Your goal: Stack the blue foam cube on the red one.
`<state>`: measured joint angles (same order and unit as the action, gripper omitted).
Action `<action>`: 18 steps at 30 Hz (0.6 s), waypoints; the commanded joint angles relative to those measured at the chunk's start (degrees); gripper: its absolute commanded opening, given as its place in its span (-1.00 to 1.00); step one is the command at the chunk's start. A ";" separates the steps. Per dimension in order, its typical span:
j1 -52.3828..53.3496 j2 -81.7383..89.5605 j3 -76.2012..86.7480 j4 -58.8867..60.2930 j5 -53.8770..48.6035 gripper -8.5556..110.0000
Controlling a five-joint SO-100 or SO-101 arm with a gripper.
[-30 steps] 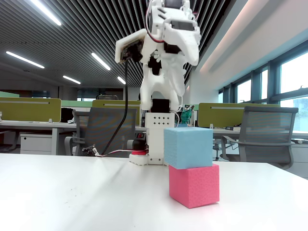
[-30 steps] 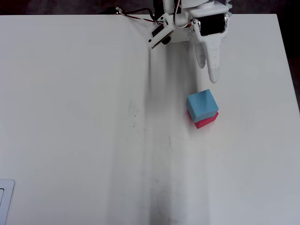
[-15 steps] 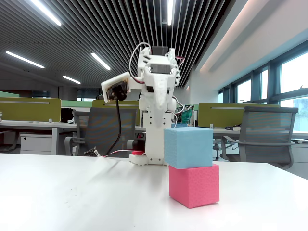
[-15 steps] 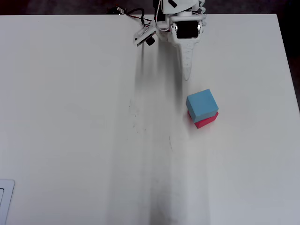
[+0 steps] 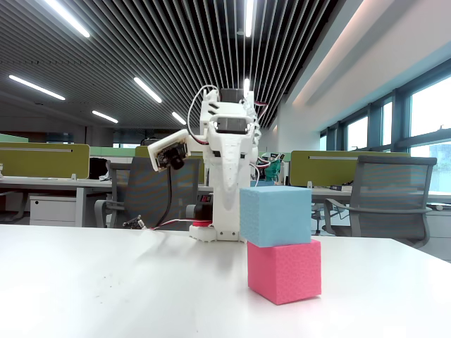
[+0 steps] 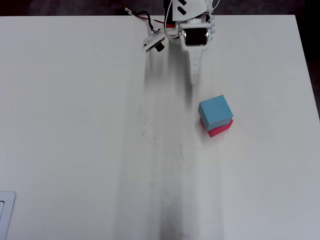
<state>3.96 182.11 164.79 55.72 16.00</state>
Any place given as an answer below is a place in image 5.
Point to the black bag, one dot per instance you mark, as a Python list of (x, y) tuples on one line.
[(98, 168)]

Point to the gray mesh office chair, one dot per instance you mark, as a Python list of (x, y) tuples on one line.
[(391, 197), (141, 197)]

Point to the white drawer cabinet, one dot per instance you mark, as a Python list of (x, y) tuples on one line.
[(53, 211)]

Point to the white office desk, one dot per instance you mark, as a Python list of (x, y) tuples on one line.
[(319, 193), (53, 183)]

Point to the gray swivel chair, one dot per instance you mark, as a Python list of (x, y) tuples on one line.
[(318, 215)]

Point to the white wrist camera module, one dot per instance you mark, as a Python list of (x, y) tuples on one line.
[(169, 148)]

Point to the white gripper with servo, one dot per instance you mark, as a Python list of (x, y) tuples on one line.
[(230, 155)]

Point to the dark window frame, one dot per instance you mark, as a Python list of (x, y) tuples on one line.
[(401, 116)]

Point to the white crumpled paper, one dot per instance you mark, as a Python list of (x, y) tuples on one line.
[(105, 177)]

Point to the blue foam cube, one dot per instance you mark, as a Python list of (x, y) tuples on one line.
[(275, 214)]

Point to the small black circuit board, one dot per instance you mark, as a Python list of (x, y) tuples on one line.
[(135, 222)]

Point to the red foam cube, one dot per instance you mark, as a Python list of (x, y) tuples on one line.
[(282, 274)]

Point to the white ceiling strip light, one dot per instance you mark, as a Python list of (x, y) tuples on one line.
[(249, 17), (148, 90), (37, 87), (246, 85), (179, 118), (68, 19), (105, 116)]

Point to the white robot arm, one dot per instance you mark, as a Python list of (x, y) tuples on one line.
[(229, 218)]

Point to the olive desk partition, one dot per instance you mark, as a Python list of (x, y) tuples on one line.
[(317, 169), (141, 151), (42, 162)]

